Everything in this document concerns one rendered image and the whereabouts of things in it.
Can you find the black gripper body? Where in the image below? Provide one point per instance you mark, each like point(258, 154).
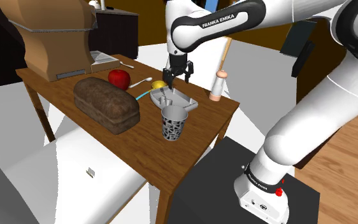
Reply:
point(178, 63)

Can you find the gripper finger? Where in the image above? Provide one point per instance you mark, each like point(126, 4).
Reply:
point(189, 70)
point(168, 77)

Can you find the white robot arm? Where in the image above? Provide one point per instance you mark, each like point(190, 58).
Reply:
point(315, 102)

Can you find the grey shallow tray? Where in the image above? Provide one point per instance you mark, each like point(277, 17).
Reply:
point(179, 99)

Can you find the white board with wooden leg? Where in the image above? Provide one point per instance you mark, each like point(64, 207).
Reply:
point(211, 59)

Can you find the white spoon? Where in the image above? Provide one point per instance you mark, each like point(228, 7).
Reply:
point(138, 82)

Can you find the white and tan pepper mill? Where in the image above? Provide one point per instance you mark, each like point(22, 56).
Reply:
point(217, 88)

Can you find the black and white patterned cup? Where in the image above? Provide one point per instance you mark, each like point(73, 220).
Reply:
point(173, 125)

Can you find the red apple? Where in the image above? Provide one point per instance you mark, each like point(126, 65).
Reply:
point(119, 78)

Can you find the brown bread loaf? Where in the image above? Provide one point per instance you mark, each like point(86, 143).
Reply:
point(106, 104)

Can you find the brown wooden table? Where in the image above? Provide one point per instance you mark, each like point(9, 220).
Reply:
point(148, 152)

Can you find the dark robot stand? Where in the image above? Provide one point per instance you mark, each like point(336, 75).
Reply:
point(207, 183)

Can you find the black wall-mounted panel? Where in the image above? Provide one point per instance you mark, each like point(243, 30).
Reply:
point(300, 43)

